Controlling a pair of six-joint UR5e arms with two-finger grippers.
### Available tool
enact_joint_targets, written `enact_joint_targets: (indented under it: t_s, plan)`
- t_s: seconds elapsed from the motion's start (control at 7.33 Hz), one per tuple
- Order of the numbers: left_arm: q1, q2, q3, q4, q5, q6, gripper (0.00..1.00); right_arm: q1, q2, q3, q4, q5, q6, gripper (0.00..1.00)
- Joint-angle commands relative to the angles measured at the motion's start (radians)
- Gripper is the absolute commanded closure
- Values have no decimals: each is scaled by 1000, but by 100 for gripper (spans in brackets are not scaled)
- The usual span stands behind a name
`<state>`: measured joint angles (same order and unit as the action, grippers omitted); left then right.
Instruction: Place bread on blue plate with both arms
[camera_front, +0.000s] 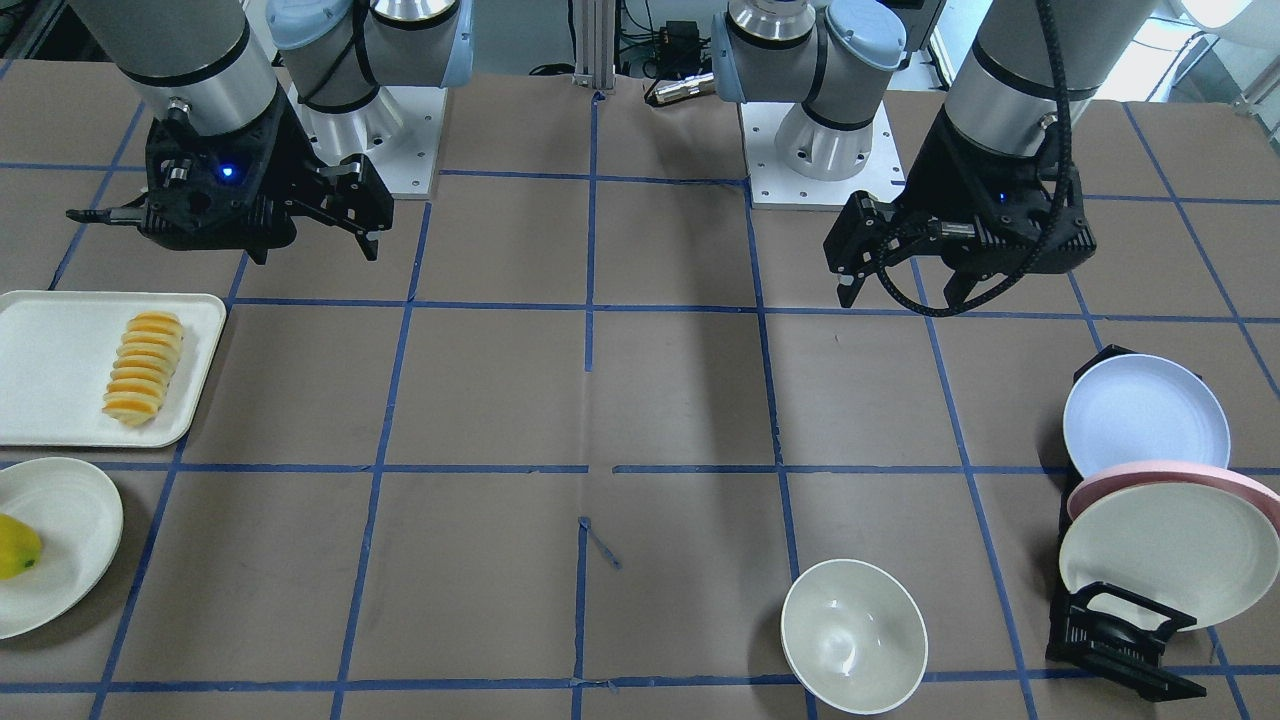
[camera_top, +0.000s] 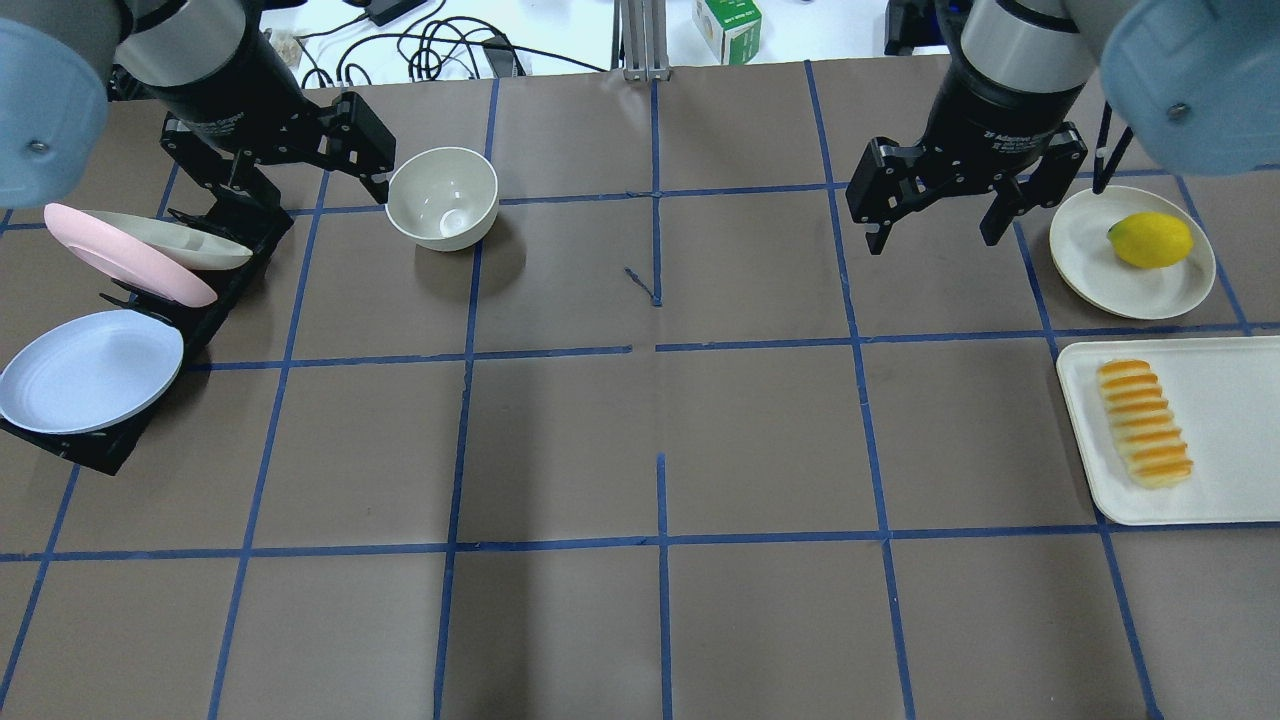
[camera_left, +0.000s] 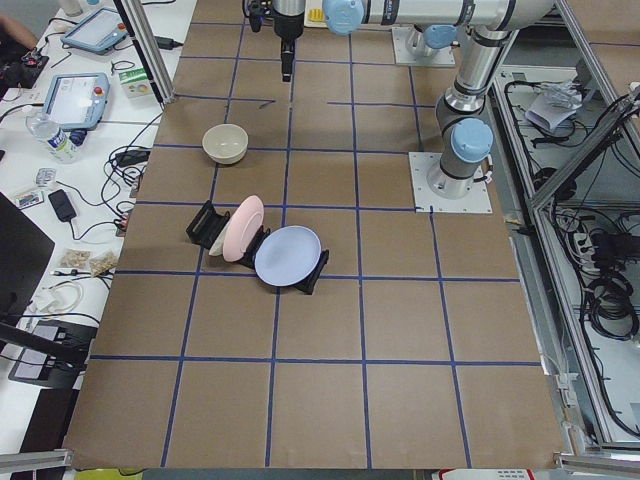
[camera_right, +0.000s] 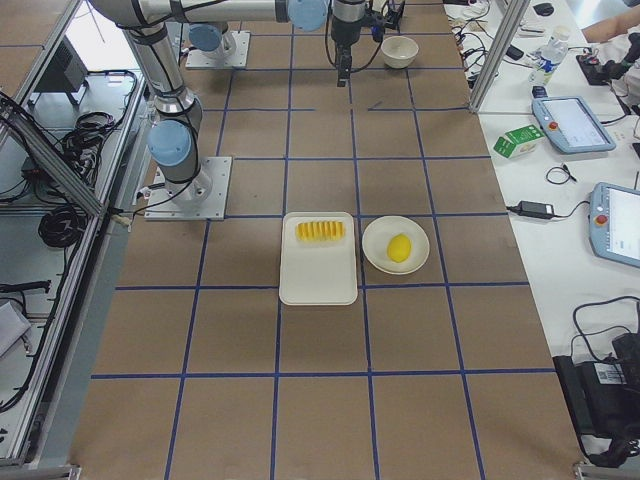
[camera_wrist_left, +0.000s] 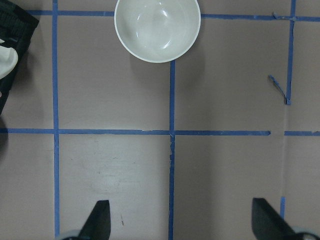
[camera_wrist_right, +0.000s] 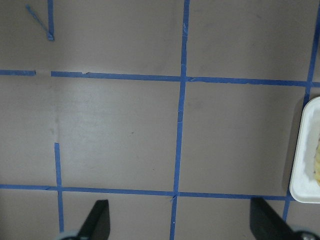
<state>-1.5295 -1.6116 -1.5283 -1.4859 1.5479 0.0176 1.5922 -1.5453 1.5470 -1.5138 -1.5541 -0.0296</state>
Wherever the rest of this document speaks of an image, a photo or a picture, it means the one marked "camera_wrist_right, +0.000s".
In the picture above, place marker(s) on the yellow striped bread roll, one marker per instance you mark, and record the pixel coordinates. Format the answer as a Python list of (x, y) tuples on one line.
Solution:
[(316, 166)]

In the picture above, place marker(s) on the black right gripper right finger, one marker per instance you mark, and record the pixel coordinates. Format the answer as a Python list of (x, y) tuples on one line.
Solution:
[(266, 224)]

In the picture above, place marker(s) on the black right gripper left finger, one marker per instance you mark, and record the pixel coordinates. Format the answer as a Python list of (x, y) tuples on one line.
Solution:
[(97, 225)]

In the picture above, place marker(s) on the white rectangular tray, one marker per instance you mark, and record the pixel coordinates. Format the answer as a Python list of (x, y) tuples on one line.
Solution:
[(303, 186)]

